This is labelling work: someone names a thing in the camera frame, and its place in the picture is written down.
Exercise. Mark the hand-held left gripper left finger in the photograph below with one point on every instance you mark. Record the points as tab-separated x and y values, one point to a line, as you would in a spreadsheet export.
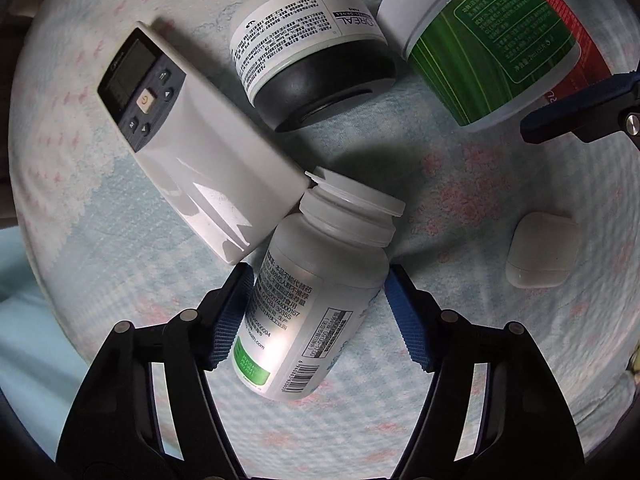
231	319

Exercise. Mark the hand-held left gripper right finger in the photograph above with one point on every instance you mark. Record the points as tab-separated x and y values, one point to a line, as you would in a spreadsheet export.
409	319

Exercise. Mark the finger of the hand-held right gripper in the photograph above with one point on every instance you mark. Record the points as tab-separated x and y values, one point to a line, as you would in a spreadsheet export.
570	119

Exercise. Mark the white pill bottle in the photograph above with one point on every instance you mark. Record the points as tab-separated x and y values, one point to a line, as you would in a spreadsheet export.
315	287

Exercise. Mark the green labelled white jar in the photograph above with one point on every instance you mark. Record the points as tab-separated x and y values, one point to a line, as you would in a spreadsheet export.
480	35

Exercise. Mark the white earbuds case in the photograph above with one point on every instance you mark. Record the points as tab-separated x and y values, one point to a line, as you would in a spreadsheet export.
542	250

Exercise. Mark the floral printed blanket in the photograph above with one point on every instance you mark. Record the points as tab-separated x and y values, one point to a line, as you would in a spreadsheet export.
100	210

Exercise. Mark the white remote control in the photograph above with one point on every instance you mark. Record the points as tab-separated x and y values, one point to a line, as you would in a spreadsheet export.
192	152

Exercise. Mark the white jar with black lid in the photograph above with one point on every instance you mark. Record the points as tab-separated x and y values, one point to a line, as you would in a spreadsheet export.
310	45

